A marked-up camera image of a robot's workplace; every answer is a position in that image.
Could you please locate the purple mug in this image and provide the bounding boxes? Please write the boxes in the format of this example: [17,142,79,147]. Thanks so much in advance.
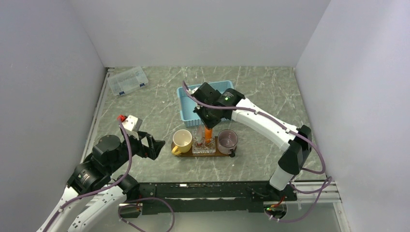
[217,130,238,158]

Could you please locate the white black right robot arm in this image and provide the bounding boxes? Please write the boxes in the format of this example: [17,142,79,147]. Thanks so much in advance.
[185,83,312,201]

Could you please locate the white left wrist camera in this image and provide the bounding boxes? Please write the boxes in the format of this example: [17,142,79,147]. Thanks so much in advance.
[117,115,143,139]

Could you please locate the orange toothpaste tube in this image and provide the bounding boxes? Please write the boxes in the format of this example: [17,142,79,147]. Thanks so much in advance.
[204,127,214,144]

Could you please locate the light blue plastic basket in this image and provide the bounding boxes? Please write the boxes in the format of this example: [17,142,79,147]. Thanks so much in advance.
[176,80,234,128]

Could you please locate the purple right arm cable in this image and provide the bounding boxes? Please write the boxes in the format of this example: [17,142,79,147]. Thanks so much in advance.
[182,80,334,194]

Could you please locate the yellow mug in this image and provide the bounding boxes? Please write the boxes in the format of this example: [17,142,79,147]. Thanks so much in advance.
[171,130,192,156]

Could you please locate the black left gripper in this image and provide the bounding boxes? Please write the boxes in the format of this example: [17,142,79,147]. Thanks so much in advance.
[107,130,165,173]

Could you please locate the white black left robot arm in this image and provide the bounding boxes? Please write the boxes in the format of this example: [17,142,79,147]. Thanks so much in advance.
[38,131,165,232]

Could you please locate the aluminium rail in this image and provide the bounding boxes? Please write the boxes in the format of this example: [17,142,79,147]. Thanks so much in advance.
[80,67,115,163]

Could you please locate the brown oval wooden tray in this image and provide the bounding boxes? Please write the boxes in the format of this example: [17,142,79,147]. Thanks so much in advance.
[176,136,236,158]

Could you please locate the clear plastic compartment box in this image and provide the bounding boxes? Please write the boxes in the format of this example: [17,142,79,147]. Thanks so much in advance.
[107,67,148,96]

